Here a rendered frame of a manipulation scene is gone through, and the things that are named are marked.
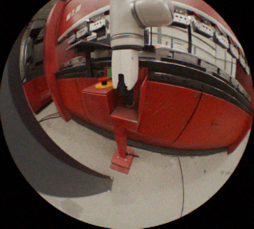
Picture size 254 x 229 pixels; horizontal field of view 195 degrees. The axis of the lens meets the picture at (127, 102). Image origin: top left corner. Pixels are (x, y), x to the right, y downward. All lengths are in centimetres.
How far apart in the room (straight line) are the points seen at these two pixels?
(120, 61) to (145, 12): 11
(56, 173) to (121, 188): 72
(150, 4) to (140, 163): 98
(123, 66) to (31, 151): 23
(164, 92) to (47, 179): 52
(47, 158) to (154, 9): 31
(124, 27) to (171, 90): 35
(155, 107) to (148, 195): 81
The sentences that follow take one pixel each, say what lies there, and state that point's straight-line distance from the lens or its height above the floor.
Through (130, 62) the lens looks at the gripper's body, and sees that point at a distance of 17.
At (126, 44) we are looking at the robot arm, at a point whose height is 90.
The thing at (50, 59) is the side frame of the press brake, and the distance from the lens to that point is 135.
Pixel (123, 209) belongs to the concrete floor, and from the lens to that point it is 92.
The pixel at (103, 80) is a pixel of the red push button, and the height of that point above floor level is 80.
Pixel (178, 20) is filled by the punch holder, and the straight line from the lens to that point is 61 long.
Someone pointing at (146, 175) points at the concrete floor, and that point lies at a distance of 88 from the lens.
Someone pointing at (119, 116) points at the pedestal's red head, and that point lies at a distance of 23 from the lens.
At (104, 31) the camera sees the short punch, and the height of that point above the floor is 114.
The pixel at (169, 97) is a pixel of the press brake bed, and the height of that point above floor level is 69.
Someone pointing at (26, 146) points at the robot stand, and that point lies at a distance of 15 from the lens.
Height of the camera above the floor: 86
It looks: 31 degrees down
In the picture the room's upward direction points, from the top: straight up
